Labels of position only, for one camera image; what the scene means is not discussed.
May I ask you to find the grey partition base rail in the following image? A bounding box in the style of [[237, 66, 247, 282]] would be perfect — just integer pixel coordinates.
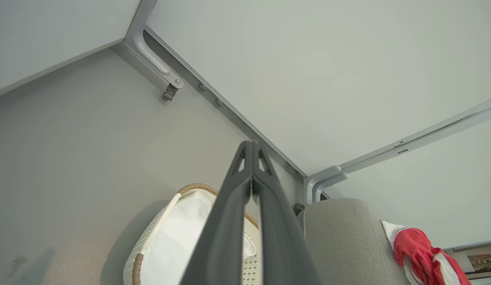
[[340, 97, 491, 175], [142, 26, 309, 179]]

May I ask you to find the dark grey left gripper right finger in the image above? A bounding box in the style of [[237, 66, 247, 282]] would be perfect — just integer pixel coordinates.
[[252, 141, 321, 285]]

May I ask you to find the white fabric basket liner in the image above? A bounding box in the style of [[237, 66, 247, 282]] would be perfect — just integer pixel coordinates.
[[140, 191, 257, 285]]

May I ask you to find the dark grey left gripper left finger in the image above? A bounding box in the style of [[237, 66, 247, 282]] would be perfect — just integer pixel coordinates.
[[180, 141, 253, 285]]

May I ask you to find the dark printed picture panel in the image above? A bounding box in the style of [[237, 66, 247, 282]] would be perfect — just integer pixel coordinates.
[[443, 239, 491, 282]]

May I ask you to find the white woven laundry basket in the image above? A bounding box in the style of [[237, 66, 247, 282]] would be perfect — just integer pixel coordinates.
[[123, 183, 262, 285]]

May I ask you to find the red and white sports shirt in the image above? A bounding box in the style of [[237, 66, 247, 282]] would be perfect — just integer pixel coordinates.
[[382, 220, 472, 285]]

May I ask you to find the grey fabric sofa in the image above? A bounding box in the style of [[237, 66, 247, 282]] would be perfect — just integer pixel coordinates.
[[297, 197, 412, 285]]

